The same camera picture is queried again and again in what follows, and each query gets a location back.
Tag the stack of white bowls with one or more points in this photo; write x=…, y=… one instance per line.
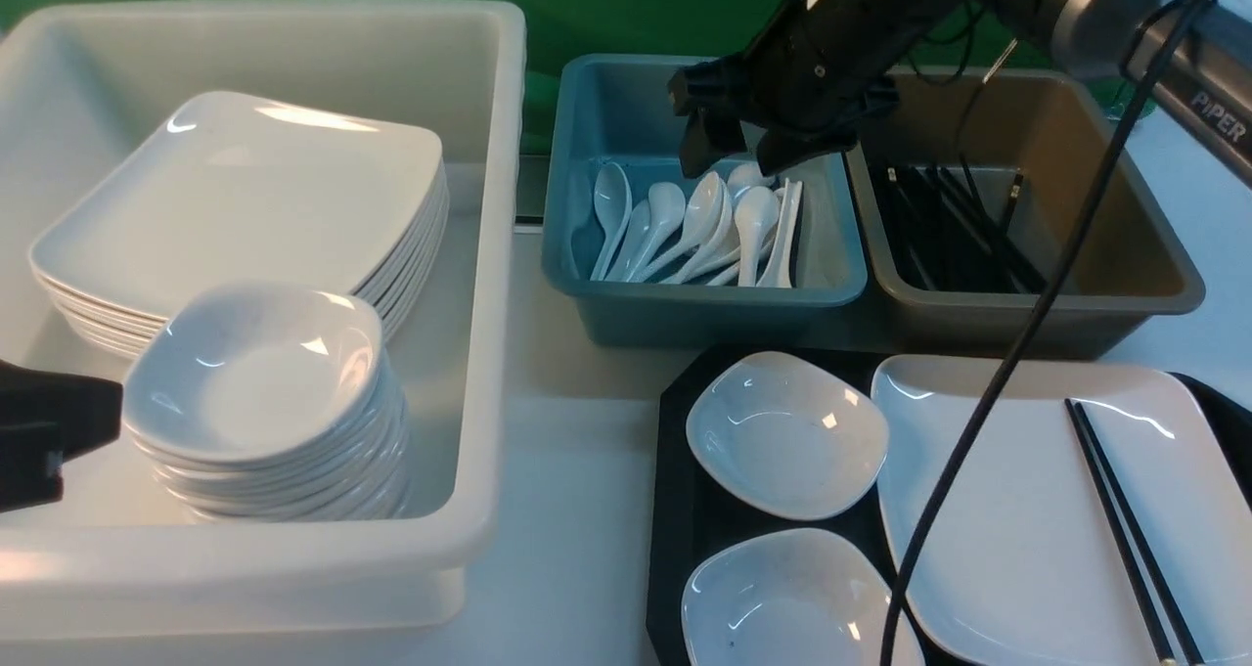
x=268, y=403

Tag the large white plastic tub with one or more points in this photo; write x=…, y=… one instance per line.
x=116, y=558

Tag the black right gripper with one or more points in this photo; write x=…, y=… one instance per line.
x=802, y=79

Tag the brown plastic bin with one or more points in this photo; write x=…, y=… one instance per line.
x=1132, y=266

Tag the large white square plate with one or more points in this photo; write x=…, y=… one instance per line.
x=1020, y=567

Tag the black plastic serving tray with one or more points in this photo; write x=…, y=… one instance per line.
x=693, y=517

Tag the white bowl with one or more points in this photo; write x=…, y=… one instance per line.
x=787, y=438
x=799, y=597

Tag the bundle of black chopsticks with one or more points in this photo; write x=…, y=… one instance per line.
x=963, y=228

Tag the white spoon middle in bin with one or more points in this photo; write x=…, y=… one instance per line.
x=702, y=227

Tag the stack of white square plates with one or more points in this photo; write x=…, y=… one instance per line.
x=234, y=187

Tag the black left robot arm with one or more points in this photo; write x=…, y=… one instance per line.
x=47, y=419

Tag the white ceramic soup spoon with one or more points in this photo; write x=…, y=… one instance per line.
x=757, y=213

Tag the white spoon leftmost in bin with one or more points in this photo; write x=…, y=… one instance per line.
x=612, y=200

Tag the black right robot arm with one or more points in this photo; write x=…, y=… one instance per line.
x=1191, y=55

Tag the teal plastic bin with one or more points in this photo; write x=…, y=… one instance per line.
x=615, y=108

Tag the black chopstick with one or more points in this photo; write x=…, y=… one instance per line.
x=1185, y=650
x=1152, y=623

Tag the white spoon in bin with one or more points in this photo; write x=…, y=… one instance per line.
x=632, y=243
x=667, y=207
x=702, y=227
x=612, y=200

